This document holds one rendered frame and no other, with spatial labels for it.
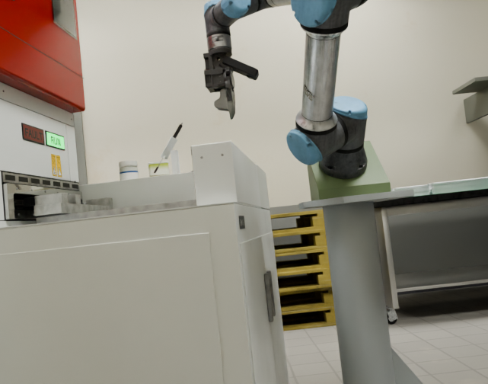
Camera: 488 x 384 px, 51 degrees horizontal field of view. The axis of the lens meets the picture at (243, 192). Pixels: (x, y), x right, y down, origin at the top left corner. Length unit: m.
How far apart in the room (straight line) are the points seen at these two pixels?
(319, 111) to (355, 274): 0.52
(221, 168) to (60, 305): 0.46
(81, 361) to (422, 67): 4.42
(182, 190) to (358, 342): 0.74
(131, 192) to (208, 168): 0.67
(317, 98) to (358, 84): 3.56
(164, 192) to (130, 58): 3.27
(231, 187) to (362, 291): 0.63
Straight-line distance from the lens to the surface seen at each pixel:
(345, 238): 1.59
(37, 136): 1.65
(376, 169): 1.66
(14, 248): 1.25
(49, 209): 1.48
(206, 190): 1.15
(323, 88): 1.35
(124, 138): 4.76
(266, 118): 4.70
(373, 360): 1.65
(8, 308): 1.27
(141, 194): 1.77
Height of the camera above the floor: 0.77
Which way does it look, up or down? 4 degrees up
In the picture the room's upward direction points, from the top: 6 degrees counter-clockwise
